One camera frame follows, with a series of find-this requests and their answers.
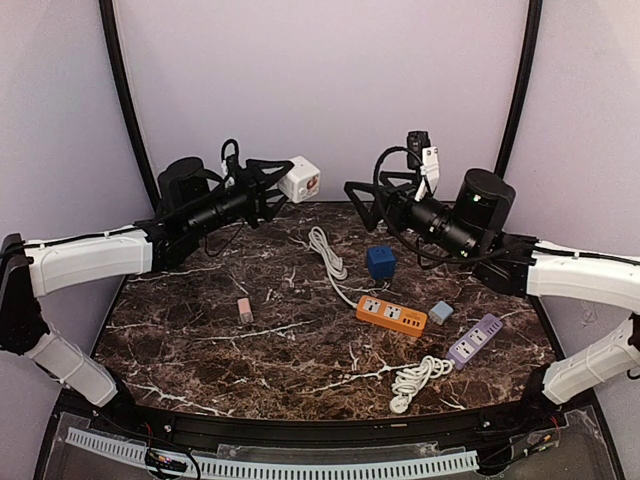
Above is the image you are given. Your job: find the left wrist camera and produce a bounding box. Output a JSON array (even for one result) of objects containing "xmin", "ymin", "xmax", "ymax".
[{"xmin": 221, "ymin": 138, "xmax": 240, "ymax": 189}]

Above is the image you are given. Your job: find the black frame post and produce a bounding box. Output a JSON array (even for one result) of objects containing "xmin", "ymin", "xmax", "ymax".
[
  {"xmin": 98, "ymin": 0, "xmax": 160, "ymax": 210},
  {"xmin": 494, "ymin": 0, "xmax": 543, "ymax": 179}
]

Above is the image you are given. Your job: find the white slotted cable duct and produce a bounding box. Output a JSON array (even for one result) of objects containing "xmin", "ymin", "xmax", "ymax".
[{"xmin": 65, "ymin": 427, "xmax": 479, "ymax": 479}]

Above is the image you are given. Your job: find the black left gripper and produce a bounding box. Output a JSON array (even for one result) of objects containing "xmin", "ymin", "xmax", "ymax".
[{"xmin": 185, "ymin": 159, "xmax": 293, "ymax": 240}]

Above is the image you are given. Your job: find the small circuit board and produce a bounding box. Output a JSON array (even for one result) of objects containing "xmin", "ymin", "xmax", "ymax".
[{"xmin": 144, "ymin": 449, "xmax": 187, "ymax": 473}]

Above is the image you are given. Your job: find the pink wall charger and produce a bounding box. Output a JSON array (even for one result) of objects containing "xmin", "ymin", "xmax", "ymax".
[{"xmin": 237, "ymin": 298, "xmax": 253, "ymax": 324}]

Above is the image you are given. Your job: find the white cube socket adapter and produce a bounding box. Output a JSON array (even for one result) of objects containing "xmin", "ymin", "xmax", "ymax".
[{"xmin": 277, "ymin": 156, "xmax": 321, "ymax": 204}]

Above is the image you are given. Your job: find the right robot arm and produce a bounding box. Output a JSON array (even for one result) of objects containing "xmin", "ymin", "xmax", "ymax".
[{"xmin": 344, "ymin": 168, "xmax": 639, "ymax": 434}]

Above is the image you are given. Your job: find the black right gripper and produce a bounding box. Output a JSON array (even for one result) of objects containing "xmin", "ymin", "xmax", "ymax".
[{"xmin": 344, "ymin": 171, "xmax": 480, "ymax": 265}]

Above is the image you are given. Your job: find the purple power strip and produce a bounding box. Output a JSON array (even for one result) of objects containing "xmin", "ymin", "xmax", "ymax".
[{"xmin": 446, "ymin": 314, "xmax": 503, "ymax": 370}]

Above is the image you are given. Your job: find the light blue wall charger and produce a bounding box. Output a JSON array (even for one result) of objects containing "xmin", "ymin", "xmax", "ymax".
[{"xmin": 428, "ymin": 301, "xmax": 454, "ymax": 326}]

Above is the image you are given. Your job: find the black front rail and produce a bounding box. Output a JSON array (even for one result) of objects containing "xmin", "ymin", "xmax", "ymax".
[{"xmin": 105, "ymin": 402, "xmax": 552, "ymax": 450}]

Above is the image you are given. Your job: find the blue cube socket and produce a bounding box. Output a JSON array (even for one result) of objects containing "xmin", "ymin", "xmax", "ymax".
[{"xmin": 366, "ymin": 245, "xmax": 397, "ymax": 282}]

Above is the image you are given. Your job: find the orange power strip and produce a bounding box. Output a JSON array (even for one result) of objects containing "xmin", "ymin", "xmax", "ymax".
[{"xmin": 356, "ymin": 295, "xmax": 428, "ymax": 338}]

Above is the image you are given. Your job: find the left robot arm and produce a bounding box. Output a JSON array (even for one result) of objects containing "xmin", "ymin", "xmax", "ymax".
[{"xmin": 1, "ymin": 155, "xmax": 294, "ymax": 436}]

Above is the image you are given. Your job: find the white cord of orange strip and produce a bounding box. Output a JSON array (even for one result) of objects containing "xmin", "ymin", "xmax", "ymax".
[{"xmin": 306, "ymin": 226, "xmax": 359, "ymax": 308}]

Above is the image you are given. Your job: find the right black frame post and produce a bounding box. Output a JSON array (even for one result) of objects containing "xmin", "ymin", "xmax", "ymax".
[{"xmin": 494, "ymin": 0, "xmax": 543, "ymax": 179}]

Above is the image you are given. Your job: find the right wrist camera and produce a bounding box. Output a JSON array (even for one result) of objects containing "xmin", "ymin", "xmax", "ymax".
[{"xmin": 406, "ymin": 131, "xmax": 440, "ymax": 202}]

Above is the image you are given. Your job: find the white cord of purple strip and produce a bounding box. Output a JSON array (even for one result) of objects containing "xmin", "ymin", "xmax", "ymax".
[{"xmin": 389, "ymin": 355, "xmax": 454, "ymax": 415}]

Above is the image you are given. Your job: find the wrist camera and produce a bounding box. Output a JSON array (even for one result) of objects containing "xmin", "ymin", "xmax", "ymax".
[
  {"xmin": 221, "ymin": 138, "xmax": 240, "ymax": 189},
  {"xmin": 406, "ymin": 131, "xmax": 440, "ymax": 202}
]

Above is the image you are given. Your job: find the left black frame post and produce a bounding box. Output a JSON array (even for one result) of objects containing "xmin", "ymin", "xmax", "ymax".
[{"xmin": 98, "ymin": 0, "xmax": 160, "ymax": 210}]

